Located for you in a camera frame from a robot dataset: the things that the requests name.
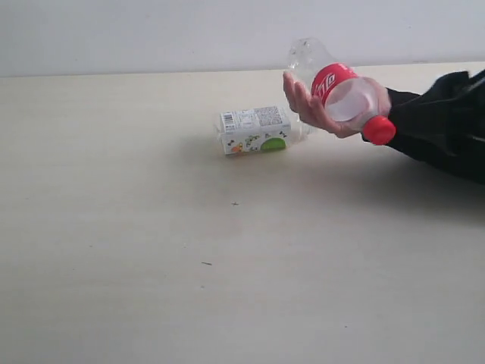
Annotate person's open hand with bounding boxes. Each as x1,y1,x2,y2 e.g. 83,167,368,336
283,71,392,139

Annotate clear cola bottle red cap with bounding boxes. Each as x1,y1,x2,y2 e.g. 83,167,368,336
288,37,396,146

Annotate black sleeved forearm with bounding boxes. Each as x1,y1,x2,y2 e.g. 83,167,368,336
368,71,484,185

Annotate square clear bottle white label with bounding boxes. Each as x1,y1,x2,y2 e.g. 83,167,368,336
216,106,317,156

